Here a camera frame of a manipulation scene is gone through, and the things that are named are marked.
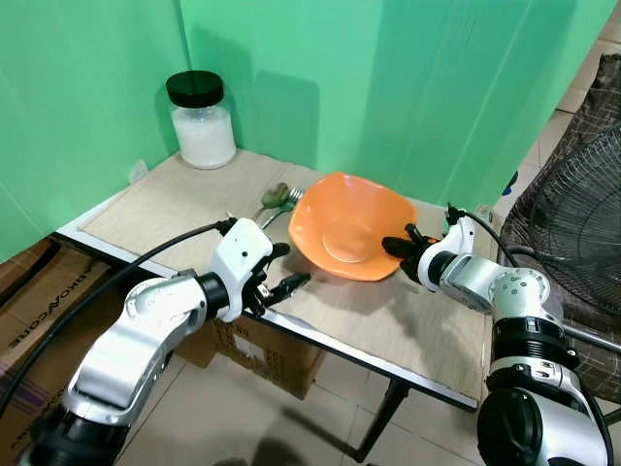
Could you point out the printed brown cardboard box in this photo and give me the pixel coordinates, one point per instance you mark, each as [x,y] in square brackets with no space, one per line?
[44,291]

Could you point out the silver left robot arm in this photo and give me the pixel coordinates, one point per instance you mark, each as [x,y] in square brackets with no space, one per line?
[136,340]

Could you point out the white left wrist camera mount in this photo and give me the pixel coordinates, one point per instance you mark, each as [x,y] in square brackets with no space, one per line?
[240,254]

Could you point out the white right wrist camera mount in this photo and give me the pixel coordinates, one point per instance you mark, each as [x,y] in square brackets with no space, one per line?
[460,238]

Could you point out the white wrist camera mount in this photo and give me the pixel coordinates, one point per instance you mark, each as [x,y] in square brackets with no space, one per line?
[460,238]
[240,254]

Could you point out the plain brown cardboard box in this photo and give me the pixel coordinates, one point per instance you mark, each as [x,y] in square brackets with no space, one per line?
[267,354]

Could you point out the glass jar with black lid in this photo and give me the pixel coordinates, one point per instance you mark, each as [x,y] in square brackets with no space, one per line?
[205,138]

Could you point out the green backdrop cloth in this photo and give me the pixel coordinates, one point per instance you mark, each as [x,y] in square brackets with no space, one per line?
[388,87]

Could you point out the beige table mat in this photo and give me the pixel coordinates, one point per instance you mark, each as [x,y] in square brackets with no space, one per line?
[184,209]

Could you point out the chair with brown checked cloth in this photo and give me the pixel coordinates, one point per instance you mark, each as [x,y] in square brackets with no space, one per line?
[597,97]

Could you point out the white-framed folding table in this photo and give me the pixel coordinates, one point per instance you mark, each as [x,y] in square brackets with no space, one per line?
[388,374]

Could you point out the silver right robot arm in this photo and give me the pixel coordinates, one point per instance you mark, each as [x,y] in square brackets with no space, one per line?
[519,340]

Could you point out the orange plastic bowl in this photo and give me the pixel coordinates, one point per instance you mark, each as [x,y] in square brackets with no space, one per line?
[340,221]

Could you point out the green metal spoon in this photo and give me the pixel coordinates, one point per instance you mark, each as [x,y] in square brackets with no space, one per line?
[292,199]
[276,194]

